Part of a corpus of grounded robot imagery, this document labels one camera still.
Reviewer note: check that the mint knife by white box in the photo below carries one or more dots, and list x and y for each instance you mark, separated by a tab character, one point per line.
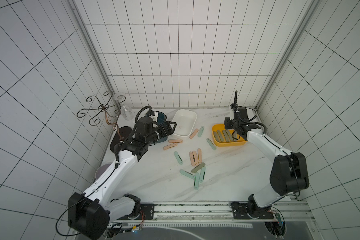
200	132

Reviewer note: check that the pink knife upper left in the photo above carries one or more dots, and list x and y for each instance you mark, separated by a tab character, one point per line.
175	141

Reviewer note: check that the dark teal storage box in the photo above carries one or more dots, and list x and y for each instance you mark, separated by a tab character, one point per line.
160	117

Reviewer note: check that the black oval rack base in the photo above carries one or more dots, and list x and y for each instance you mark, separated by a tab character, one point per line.
121	134

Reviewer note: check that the clear wine glass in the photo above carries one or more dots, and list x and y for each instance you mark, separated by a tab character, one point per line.
125	110

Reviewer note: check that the mint knife lower flat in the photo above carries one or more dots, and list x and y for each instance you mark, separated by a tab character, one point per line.
187	174

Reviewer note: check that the mint knife left pair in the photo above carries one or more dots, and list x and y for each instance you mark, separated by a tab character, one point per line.
178	158

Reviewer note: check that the olive knife pair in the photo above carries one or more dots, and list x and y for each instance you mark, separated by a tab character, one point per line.
236	137

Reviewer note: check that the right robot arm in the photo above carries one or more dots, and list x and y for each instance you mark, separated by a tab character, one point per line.
289	173

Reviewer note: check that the mint knife lower vertical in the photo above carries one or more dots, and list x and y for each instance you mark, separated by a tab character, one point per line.
196	182

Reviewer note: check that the pink knife lower left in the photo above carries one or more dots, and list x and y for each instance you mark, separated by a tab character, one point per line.
170	146

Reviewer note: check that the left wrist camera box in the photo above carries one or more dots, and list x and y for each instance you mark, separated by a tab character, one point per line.
152	114

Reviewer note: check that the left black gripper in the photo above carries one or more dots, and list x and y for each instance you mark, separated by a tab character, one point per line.
170	131

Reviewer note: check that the mint knife lower right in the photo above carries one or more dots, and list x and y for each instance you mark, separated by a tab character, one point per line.
202	174

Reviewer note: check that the pink knife cluster left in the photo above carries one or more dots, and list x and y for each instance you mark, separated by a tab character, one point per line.
192	159

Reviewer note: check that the yellow storage box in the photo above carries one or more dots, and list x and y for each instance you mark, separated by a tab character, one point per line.
221	127

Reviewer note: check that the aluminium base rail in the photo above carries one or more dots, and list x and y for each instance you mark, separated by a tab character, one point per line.
222	212

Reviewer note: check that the metal scroll glass rack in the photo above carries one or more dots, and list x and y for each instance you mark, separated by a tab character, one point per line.
111	109

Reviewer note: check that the white storage box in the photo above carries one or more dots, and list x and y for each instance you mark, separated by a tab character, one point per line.
185	120

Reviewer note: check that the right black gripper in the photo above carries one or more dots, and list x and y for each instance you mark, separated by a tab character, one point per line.
235	132

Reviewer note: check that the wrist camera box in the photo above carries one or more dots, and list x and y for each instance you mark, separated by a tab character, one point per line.
241	115
152	114

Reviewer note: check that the mint knife by yellow box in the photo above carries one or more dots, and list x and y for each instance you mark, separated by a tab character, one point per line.
211	144

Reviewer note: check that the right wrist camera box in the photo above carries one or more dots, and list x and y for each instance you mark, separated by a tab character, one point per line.
241	115

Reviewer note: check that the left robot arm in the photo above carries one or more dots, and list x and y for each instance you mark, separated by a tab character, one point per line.
91	212

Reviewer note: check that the olive knife below pink cluster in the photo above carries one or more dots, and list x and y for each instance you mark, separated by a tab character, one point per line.
197	168

